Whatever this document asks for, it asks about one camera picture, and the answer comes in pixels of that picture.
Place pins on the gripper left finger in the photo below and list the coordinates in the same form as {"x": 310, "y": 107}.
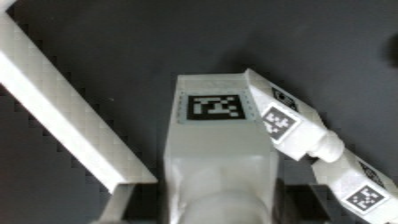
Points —
{"x": 132, "y": 205}

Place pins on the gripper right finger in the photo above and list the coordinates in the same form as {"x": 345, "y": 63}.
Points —
{"x": 299, "y": 208}

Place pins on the white table leg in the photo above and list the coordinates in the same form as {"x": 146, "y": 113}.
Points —
{"x": 363, "y": 188}
{"x": 219, "y": 156}
{"x": 301, "y": 135}

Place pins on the white right fence bar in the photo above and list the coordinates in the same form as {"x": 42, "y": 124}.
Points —
{"x": 49, "y": 97}

